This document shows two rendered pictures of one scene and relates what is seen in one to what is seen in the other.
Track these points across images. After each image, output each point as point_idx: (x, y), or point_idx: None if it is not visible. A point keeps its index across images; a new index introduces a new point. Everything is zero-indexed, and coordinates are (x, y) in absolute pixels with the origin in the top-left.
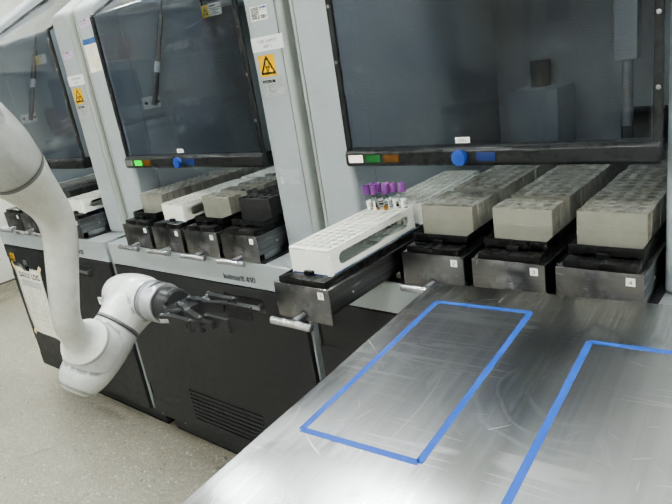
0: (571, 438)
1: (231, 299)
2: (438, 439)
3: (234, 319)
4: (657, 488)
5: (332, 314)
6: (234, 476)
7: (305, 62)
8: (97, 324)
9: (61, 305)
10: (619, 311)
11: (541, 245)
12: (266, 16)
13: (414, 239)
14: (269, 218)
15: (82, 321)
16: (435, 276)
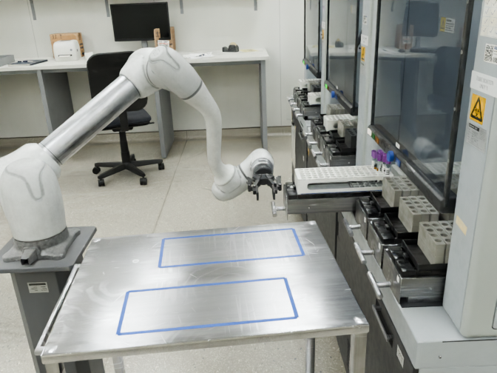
0: (197, 292)
1: (276, 184)
2: (176, 266)
3: None
4: (176, 317)
5: (288, 213)
6: (129, 238)
7: (371, 59)
8: (231, 169)
9: (209, 153)
10: (328, 278)
11: (396, 233)
12: (366, 23)
13: (370, 195)
14: (347, 148)
15: (220, 164)
16: (361, 223)
